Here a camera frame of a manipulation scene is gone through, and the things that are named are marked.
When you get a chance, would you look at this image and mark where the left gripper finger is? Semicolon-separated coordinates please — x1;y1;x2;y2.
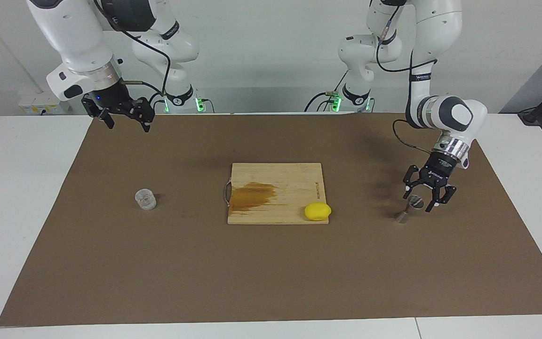
425;185;457;214
402;165;425;199

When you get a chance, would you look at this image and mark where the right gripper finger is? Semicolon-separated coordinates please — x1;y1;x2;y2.
81;96;115;129
127;97;155;133

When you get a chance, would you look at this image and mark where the steel double jigger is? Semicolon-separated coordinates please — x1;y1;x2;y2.
395;196;425;224

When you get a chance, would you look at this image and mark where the clear glass cup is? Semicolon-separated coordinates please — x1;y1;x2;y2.
135;188;157;210

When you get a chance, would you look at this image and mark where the white power strip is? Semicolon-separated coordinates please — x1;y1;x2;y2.
18;92;72;115

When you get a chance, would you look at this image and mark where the yellow lemon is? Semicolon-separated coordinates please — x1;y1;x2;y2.
304;202;332;221

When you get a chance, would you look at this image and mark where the wooden cutting board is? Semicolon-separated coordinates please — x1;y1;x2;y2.
224;162;329;225

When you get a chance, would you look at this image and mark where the brown table mat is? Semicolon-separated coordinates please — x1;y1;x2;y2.
0;112;542;327

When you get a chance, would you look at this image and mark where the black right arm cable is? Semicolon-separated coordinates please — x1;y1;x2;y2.
93;0;172;95

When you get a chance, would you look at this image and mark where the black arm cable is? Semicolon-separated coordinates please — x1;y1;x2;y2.
375;0;438;156
93;0;172;95

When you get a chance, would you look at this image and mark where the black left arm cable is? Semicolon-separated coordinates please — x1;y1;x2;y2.
375;0;438;156

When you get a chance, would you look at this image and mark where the black base cable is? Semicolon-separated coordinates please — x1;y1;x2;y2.
304;71;349;113

